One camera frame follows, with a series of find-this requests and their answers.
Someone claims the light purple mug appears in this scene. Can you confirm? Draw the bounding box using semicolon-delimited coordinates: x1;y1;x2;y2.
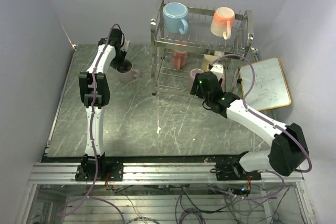
116;59;141;82

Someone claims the salmon pink mug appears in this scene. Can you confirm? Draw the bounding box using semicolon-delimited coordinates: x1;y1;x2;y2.
220;74;225;89

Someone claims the dark mauve mug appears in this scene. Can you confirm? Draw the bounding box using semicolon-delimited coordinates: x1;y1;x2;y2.
188;68;204;91

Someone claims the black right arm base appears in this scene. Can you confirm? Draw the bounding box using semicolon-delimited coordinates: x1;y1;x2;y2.
210;151;261;181

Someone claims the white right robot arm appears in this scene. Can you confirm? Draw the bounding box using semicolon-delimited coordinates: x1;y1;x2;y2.
190;72;309;180

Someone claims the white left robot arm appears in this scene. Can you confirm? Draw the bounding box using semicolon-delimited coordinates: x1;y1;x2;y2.
78;24;129;159

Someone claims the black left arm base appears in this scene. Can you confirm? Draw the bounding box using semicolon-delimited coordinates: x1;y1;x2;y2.
75;154;124;182

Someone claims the red mug in rack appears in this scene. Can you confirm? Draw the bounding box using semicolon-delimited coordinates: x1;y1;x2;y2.
172;49;188;71

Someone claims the metal two-tier dish rack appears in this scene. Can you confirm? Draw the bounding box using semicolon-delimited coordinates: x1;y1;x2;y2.
150;0;257;95

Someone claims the cream yellow mug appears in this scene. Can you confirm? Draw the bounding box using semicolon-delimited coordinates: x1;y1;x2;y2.
201;55;218;72

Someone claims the orange white mug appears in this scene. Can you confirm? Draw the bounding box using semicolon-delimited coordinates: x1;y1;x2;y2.
211;7;235;40

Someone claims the blue mug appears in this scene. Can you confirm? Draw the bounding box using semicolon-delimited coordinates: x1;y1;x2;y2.
163;2;188;35

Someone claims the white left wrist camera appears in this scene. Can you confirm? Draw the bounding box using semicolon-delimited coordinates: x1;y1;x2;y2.
121;40;130;52

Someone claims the whiteboard with yellow frame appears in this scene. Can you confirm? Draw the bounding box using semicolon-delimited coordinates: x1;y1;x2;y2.
239;57;291;111

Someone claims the wire shelf with cables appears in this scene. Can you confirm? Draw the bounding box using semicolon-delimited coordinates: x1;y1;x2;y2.
16;182;317;223

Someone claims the aluminium mounting rail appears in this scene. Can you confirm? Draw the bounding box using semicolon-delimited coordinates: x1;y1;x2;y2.
28;161;305;185

